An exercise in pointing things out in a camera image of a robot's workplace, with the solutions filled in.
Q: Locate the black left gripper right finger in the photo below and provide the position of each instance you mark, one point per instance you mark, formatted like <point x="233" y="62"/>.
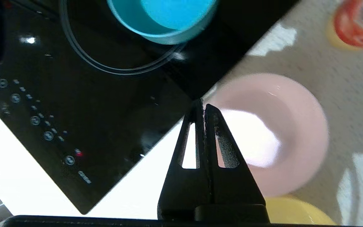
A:
<point x="235" y="192"/>

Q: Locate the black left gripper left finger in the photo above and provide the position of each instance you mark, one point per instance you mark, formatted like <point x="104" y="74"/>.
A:
<point x="181" y="189"/>

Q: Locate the yellow plastic bowl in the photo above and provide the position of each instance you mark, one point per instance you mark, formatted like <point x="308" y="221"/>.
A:
<point x="295" y="211"/>

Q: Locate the pink plastic bowl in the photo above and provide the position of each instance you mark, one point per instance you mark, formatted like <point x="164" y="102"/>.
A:
<point x="295" y="126"/>

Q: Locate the blue plastic bowl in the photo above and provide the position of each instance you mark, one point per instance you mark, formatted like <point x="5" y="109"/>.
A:
<point x="169" y="15"/>

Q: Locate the orange white dish soap bottle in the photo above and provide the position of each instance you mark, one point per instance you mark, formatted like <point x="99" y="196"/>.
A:
<point x="361" y="22"/>

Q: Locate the black induction cooktop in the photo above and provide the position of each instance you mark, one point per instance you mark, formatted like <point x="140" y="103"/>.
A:
<point x="90" y="94"/>

